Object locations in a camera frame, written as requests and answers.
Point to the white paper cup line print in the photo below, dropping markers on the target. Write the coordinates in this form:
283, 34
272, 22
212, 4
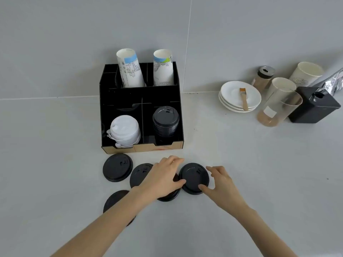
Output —
302, 76

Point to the black box appliance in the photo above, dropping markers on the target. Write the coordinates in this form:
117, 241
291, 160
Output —
313, 107

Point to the clear jar with brown powder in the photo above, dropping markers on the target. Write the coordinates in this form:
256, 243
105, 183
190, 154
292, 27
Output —
270, 116

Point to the person's left forearm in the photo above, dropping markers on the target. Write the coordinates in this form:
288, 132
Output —
107, 227

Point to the plain white paper cup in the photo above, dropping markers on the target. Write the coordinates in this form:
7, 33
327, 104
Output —
278, 86

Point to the blue green printed cup stack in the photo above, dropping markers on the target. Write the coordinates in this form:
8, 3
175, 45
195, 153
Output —
163, 72

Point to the black plastic cup lid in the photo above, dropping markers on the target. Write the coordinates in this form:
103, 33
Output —
118, 168
168, 198
193, 176
115, 198
139, 173

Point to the stack of black lids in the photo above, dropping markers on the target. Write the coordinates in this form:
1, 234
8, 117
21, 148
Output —
165, 117

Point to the person's right forearm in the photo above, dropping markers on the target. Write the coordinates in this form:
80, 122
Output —
265, 235

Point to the blue printed paper cup stack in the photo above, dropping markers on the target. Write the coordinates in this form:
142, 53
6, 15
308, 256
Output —
131, 69

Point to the black cup organizer box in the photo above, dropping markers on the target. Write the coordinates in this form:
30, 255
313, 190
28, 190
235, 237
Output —
128, 101

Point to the person's left hand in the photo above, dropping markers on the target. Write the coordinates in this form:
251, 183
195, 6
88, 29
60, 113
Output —
160, 179

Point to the white saucer plate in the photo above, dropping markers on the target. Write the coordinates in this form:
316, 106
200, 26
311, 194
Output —
230, 93
222, 101
227, 107

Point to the brown spice jar black cap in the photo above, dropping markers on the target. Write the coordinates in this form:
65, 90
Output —
261, 80

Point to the silver foil bag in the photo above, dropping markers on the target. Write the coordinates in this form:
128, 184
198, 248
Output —
333, 84

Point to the stack of white lids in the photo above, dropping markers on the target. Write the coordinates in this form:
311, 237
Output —
124, 128

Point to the person's right hand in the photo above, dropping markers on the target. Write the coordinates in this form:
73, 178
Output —
225, 190

